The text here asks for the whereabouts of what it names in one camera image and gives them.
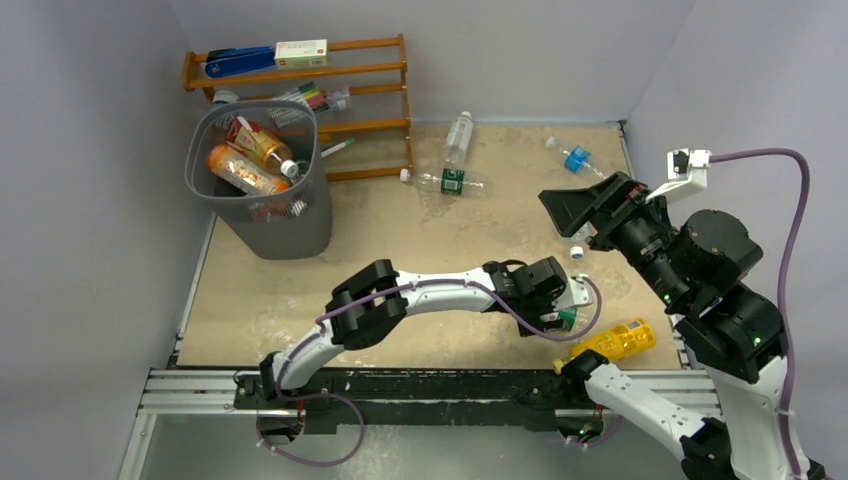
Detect bottle green cap green label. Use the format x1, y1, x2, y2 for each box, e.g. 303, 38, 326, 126
539, 307, 592, 334

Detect wooden slatted shelf rack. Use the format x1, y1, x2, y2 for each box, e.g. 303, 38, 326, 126
181, 34, 414, 181

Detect clear bottle white cap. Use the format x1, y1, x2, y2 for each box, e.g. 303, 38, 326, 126
443, 111, 474, 167

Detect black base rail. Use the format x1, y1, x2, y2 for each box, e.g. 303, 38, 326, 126
234, 367, 614, 441

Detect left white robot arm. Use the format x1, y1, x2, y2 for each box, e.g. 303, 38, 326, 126
259, 257, 571, 409

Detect green and white marker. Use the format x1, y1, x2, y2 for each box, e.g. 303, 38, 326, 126
321, 138, 355, 158

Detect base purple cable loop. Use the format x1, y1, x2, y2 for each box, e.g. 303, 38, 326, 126
254, 390, 367, 468

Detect amber tea bottle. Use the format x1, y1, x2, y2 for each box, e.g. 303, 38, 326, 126
227, 116, 299, 178

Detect clear jar of clips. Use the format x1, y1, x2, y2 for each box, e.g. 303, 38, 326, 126
326, 86, 352, 111

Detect blue stapler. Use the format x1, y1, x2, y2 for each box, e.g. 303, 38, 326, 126
204, 46, 275, 78

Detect pack of coloured markers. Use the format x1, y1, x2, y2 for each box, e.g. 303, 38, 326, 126
268, 82, 330, 127

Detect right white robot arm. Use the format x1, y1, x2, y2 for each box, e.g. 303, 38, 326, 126
539, 172, 826, 479

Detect grey mesh waste bin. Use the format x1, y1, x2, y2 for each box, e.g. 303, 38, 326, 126
185, 99, 332, 260

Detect yellow bottle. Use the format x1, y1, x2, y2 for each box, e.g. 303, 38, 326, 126
553, 318, 656, 374

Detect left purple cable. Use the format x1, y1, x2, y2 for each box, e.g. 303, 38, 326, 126
274, 276, 604, 399

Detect crushed bottle blue white label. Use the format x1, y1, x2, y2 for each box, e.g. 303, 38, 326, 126
561, 223, 591, 260

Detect white and red box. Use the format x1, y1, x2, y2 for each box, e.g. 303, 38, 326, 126
274, 39, 329, 70

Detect clear bottle blue label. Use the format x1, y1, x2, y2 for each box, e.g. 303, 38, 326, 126
544, 136, 615, 189

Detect clear bottle green label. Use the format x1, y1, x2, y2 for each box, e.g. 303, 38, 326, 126
399, 167, 489, 197

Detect orange drink bottle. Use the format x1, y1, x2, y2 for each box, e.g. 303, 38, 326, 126
206, 144, 290, 196

